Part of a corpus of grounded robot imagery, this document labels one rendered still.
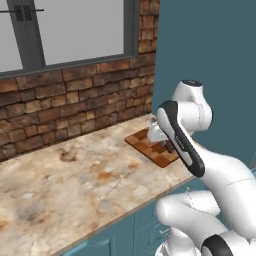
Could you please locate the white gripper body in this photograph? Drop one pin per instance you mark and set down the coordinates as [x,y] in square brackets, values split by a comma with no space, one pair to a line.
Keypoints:
[156,134]

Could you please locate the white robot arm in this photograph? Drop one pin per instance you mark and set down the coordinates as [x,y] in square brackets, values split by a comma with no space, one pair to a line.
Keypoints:
[230,186]

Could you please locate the brown checkered cutting board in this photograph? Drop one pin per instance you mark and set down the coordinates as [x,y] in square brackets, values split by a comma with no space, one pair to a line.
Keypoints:
[150,149]

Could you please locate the wide teal drawer front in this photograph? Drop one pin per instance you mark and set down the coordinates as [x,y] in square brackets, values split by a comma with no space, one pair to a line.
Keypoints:
[196,187]

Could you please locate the small teal drawer front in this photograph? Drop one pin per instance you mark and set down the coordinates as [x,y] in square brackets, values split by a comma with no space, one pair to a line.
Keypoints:
[145,216]

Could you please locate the large teal drawer front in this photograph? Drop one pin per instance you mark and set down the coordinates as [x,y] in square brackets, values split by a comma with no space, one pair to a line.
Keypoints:
[146,241]

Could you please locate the tall teal cabinet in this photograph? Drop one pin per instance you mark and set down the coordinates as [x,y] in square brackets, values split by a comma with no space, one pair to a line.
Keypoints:
[213,43]

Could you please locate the teal cupboard door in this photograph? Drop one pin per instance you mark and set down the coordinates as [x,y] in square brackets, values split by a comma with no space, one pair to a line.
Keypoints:
[106,240]

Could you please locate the grey framed window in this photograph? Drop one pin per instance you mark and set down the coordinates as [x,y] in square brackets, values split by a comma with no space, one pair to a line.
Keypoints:
[80,30]

